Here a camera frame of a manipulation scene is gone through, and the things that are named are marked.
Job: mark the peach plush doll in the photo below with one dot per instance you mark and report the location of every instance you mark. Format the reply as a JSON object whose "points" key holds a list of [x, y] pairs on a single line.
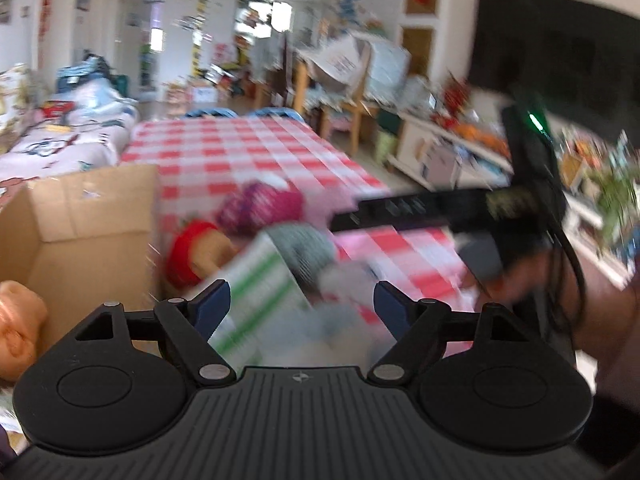
{"points": [[20, 330]]}

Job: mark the wooden chair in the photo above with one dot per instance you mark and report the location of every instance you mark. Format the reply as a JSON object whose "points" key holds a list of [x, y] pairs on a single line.
{"points": [[352, 115]]}

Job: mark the grey knit hat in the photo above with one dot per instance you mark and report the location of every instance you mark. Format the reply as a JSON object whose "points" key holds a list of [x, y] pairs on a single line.
{"points": [[305, 247]]}

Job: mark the red checked tablecloth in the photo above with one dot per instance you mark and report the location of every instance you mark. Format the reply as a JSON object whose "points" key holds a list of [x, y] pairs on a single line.
{"points": [[225, 150]]}

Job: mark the person's right hand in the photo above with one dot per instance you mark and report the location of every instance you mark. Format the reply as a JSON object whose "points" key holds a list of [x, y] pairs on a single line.
{"points": [[520, 277]]}

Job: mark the sofa with printed sheet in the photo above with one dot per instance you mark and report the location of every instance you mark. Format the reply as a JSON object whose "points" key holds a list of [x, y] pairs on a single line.
{"points": [[60, 145]]}

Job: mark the floral sofa cushion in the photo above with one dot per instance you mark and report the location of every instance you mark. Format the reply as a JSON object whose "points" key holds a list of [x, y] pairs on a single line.
{"points": [[12, 105]]}

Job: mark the person's right forearm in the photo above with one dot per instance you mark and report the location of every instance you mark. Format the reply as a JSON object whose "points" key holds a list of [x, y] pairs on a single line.
{"points": [[615, 360]]}

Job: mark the black television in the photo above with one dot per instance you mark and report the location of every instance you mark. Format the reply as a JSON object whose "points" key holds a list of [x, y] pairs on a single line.
{"points": [[555, 45]]}

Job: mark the open white cardboard box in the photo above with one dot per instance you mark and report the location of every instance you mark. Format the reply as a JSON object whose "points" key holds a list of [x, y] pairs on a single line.
{"points": [[350, 60]]}

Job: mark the red hanging ornament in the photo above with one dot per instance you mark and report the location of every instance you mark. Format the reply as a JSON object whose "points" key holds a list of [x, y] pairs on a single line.
{"points": [[46, 15]]}

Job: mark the giraffe height chart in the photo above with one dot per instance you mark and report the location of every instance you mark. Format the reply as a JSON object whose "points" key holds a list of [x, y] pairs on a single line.
{"points": [[202, 15]]}

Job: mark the teal and white plush toy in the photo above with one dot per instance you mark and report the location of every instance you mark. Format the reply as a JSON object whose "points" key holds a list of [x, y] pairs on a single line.
{"points": [[345, 320]]}

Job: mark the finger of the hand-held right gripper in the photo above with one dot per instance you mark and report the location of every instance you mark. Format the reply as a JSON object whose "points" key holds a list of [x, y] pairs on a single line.
{"points": [[350, 222]]}

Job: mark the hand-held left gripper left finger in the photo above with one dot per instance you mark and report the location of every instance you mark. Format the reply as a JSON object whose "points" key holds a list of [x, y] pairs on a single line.
{"points": [[216, 301]]}

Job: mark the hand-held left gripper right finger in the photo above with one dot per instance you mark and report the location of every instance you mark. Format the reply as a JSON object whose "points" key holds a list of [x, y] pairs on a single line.
{"points": [[391, 305]]}

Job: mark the pile of bags on sofa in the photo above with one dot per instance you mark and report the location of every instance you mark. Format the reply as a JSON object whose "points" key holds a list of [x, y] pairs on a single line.
{"points": [[95, 85]]}

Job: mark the capybara plush with red hat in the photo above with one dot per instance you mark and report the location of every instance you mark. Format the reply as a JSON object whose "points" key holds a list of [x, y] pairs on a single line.
{"points": [[186, 256]]}

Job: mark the blue chair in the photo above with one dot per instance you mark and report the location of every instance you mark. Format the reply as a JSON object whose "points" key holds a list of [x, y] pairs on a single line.
{"points": [[210, 111], [277, 111]]}

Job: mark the white television cabinet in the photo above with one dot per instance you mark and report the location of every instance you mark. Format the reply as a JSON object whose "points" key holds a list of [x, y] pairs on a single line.
{"points": [[440, 150]]}

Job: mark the green potted plant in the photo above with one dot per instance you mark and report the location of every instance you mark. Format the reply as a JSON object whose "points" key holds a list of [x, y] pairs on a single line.
{"points": [[617, 200]]}

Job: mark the green striped white pack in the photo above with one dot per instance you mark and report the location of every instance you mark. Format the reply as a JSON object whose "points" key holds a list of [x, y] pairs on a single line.
{"points": [[255, 300]]}

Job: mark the magenta knit hat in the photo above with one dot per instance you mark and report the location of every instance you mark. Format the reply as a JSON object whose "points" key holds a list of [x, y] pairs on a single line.
{"points": [[260, 205]]}

